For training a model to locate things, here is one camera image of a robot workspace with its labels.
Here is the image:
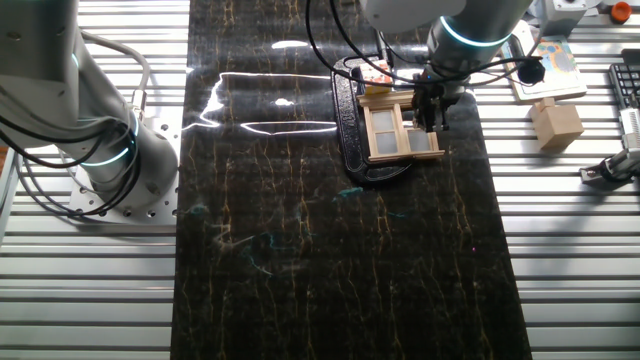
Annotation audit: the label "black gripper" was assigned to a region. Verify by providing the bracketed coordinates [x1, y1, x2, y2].
[413, 79, 460, 133]

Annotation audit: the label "wooden sliding window model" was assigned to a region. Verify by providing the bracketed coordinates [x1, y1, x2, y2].
[355, 89, 446, 165]

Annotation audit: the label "rubik's cube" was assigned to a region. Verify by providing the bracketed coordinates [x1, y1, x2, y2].
[358, 58, 395, 96]

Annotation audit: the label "black C-clamp with silver screw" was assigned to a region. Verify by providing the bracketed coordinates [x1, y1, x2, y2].
[329, 55, 444, 190]

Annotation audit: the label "small cardboard piece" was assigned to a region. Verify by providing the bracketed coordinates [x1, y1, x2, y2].
[529, 97, 585, 151]

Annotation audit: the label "colourful picture puzzle board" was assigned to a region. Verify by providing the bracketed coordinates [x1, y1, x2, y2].
[501, 34, 589, 104]

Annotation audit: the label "gray metal box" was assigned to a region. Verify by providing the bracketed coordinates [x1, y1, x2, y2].
[539, 0, 601, 36]

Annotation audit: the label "black marble pattern mat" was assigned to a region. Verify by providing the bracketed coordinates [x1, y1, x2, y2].
[169, 0, 534, 360]

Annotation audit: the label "black keyboard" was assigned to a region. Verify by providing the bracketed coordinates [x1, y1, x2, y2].
[607, 48, 640, 110]

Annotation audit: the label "orange round knob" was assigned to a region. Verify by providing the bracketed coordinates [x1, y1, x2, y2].
[610, 1, 632, 24]

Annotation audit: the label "silver robot mounting plate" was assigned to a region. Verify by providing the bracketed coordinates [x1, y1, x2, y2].
[67, 102, 181, 227]

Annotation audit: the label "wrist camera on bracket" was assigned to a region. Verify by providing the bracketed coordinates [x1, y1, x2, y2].
[517, 57, 547, 86]

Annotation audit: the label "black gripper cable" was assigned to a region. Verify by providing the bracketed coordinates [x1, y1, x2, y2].
[303, 0, 526, 89]
[327, 0, 436, 84]

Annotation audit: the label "black camera ball mount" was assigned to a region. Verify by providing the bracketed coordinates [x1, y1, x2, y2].
[579, 149, 640, 190]

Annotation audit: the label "silver depth camera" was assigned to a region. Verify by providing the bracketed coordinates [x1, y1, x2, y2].
[618, 107, 640, 151]

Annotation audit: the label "thick gray robot cable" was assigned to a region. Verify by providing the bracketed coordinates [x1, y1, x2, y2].
[79, 30, 152, 124]

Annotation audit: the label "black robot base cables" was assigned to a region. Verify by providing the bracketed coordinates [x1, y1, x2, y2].
[0, 112, 144, 219]

